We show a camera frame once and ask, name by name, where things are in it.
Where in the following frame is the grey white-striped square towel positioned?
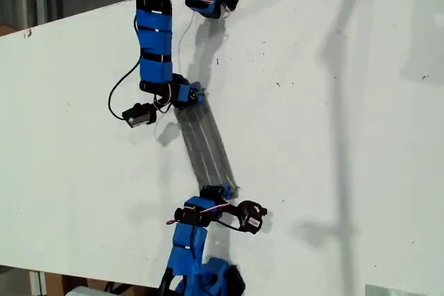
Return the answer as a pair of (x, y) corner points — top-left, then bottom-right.
(173, 96), (241, 200)

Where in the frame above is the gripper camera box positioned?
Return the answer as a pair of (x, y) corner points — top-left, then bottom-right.
(239, 200), (268, 235)
(121, 101), (157, 130)

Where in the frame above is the arm red white wire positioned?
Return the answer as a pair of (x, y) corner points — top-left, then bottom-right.
(166, 200), (232, 225)
(152, 82), (174, 114)

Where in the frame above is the camera black cable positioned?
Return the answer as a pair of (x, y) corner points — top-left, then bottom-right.
(207, 218), (244, 232)
(108, 62), (142, 122)

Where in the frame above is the white box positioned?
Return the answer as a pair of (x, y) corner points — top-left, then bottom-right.
(65, 285), (108, 296)

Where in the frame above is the white table leg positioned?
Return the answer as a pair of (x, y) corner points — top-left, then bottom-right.
(29, 270), (48, 296)

